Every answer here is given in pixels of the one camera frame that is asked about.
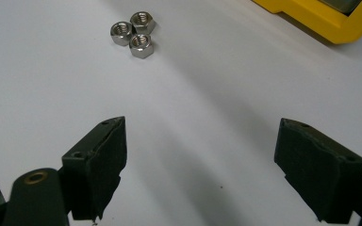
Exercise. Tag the steel hex nut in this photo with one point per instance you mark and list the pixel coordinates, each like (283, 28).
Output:
(143, 22)
(141, 46)
(121, 33)

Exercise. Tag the yellow and black organiser box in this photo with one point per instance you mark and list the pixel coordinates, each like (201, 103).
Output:
(311, 15)

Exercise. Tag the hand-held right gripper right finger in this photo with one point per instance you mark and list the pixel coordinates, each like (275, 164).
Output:
(317, 169)

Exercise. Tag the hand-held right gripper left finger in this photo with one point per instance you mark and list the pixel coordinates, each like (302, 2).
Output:
(99, 163)

